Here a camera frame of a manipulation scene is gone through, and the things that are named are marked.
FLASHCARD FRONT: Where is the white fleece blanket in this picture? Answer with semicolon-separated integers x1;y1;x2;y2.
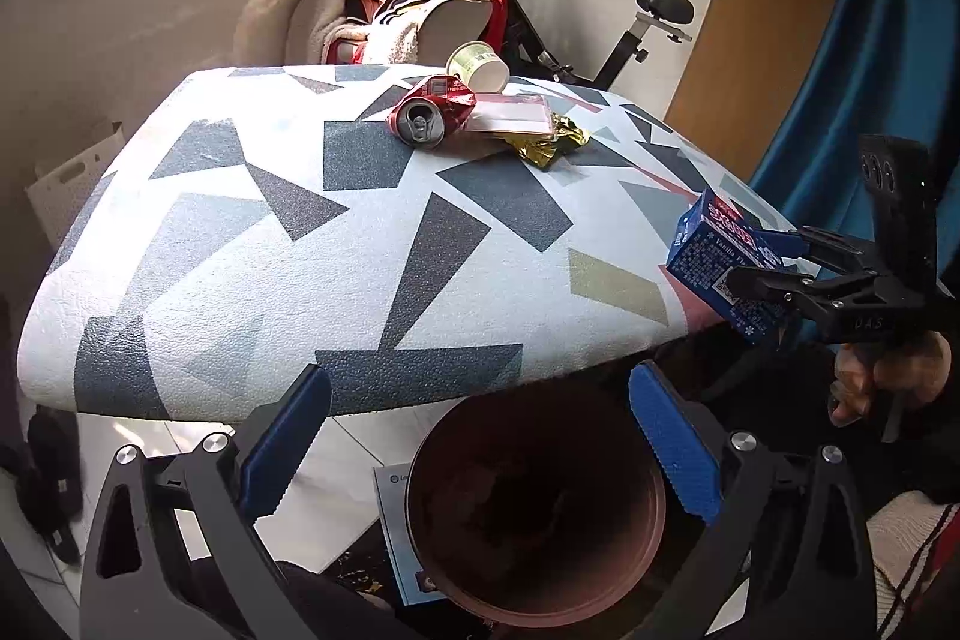
289;0;488;67

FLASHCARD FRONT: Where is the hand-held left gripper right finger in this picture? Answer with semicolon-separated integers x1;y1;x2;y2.
628;361;878;640

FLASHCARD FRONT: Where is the red cloth on chair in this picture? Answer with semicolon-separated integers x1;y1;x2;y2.
487;0;512;64

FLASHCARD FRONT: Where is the person's right hand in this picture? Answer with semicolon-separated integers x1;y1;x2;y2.
829;331;952;427

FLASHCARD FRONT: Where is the blue carton box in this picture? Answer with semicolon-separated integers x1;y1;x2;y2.
666;188;807;341

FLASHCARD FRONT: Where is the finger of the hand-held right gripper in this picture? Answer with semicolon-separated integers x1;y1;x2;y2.
726;267;886;320
754;226;882;279

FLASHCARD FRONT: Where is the brown round bin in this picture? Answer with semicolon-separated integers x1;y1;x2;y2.
405;377;668;618

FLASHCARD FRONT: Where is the white blue leaflet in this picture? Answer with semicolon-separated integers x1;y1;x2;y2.
373;464;451;607

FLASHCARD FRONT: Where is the white laundry basket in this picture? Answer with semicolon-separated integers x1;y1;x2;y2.
26;121;125;251

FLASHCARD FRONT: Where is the person's striped knit clothing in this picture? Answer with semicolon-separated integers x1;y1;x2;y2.
855;488;960;640

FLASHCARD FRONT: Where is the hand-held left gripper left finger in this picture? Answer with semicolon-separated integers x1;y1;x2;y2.
79;364;335;640

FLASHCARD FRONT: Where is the blue curtain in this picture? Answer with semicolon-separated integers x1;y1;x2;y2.
750;0;960;386

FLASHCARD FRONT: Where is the green paper cup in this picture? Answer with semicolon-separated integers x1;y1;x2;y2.
445;41;511;92

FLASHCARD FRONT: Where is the beige shell chair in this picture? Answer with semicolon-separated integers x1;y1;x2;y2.
285;0;511;67

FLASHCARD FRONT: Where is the black slipper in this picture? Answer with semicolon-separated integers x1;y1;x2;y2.
15;407;85;566

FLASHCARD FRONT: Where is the light wooden panel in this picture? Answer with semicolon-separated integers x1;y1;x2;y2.
664;0;863;176

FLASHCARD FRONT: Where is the gold foil wrapper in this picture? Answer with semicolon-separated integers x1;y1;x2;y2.
504;115;593;171

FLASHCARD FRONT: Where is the pink edged clear packet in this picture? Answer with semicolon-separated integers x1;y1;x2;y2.
461;91;571;142

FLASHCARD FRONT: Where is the table with geometric cloth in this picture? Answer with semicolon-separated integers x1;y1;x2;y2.
15;64;818;420

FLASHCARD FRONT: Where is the crushed red drink can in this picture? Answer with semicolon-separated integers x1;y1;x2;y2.
386;74;477;148

